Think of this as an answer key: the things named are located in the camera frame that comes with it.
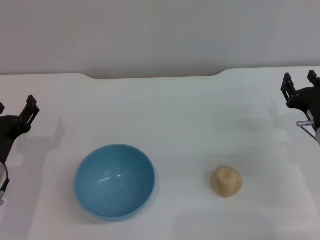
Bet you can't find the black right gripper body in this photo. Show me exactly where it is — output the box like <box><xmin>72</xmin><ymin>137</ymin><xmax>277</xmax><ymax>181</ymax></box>
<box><xmin>286</xmin><ymin>85</ymin><xmax>320</xmax><ymax>126</ymax></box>

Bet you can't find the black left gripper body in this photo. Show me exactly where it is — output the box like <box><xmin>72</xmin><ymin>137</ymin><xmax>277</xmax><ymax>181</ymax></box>
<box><xmin>0</xmin><ymin>114</ymin><xmax>32</xmax><ymax>164</ymax></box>

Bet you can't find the blue ceramic bowl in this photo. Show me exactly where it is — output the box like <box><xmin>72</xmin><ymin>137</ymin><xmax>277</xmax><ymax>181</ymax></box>
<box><xmin>73</xmin><ymin>143</ymin><xmax>157</xmax><ymax>222</ymax></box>

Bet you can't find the beige egg yolk pastry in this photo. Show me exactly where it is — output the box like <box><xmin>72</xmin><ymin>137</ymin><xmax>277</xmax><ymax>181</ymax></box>
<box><xmin>210</xmin><ymin>164</ymin><xmax>244</xmax><ymax>199</ymax></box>

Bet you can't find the right arm cable with plug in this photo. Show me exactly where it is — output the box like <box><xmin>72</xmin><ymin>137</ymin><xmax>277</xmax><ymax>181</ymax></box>
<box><xmin>296</xmin><ymin>120</ymin><xmax>319</xmax><ymax>142</ymax></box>

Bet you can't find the arm cable with plug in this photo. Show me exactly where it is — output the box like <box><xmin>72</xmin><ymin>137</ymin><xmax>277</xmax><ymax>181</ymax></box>
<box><xmin>296</xmin><ymin>120</ymin><xmax>319</xmax><ymax>142</ymax></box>
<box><xmin>0</xmin><ymin>161</ymin><xmax>11</xmax><ymax>206</ymax></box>

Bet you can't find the left arm cable with plug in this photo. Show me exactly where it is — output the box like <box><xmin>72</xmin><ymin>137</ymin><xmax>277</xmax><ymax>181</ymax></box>
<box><xmin>0</xmin><ymin>161</ymin><xmax>11</xmax><ymax>206</ymax></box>

